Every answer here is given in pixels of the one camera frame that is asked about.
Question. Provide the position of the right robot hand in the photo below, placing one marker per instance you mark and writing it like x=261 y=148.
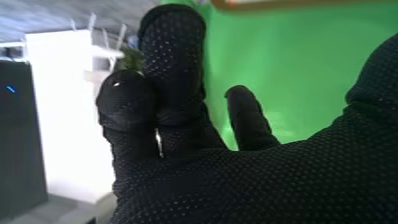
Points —
x=254 y=186

